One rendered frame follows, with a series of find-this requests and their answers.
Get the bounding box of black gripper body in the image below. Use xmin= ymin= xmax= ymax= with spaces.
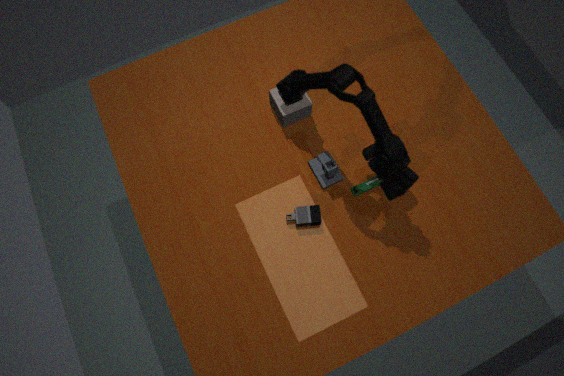
xmin=362 ymin=144 xmax=406 ymax=201

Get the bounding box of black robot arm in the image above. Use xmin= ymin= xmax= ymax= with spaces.
xmin=276 ymin=64 xmax=419 ymax=191

